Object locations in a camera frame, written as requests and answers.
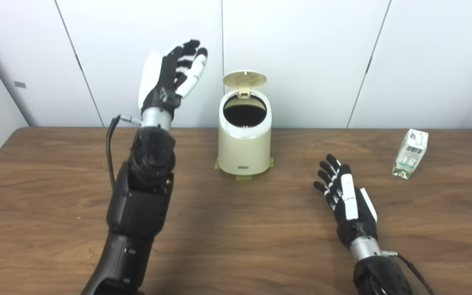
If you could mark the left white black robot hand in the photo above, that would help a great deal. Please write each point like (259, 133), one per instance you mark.
(158, 88)

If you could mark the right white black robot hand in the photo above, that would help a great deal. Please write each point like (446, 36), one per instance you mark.
(352, 217)

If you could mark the white green milk carton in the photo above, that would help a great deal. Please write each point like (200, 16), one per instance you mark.
(410, 153)

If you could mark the round cream bin lid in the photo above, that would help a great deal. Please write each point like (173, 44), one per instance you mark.
(245, 78)

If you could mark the cream-colored trash bin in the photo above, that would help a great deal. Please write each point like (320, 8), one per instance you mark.
(244, 151)

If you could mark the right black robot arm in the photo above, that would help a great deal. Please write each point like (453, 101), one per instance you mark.
(379, 276)

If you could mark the yellow-green tape piece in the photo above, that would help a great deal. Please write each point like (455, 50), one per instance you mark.
(243, 178)
(217, 164)

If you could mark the grey wall sticker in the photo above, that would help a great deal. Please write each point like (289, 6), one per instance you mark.
(20, 84)

